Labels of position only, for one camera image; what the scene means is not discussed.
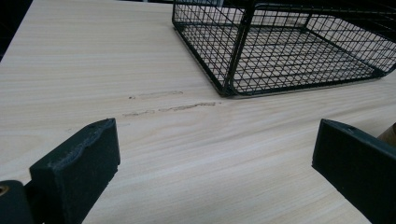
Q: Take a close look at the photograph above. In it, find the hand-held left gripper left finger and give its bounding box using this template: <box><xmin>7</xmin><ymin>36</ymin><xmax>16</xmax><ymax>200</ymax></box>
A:
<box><xmin>29</xmin><ymin>118</ymin><xmax>121</xmax><ymax>224</ymax></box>

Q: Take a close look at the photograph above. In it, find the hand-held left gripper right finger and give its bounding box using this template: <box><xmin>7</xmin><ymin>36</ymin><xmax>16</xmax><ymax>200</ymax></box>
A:
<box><xmin>311</xmin><ymin>119</ymin><xmax>396</xmax><ymax>224</ymax></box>

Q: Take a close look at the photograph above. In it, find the brown object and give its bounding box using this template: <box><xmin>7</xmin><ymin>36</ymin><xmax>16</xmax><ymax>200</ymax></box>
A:
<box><xmin>376</xmin><ymin>122</ymin><xmax>396</xmax><ymax>147</ymax></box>

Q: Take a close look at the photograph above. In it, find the black wire mesh basket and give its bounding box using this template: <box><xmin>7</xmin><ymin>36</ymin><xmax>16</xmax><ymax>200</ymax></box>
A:
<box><xmin>172</xmin><ymin>0</ymin><xmax>396</xmax><ymax>97</ymax></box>

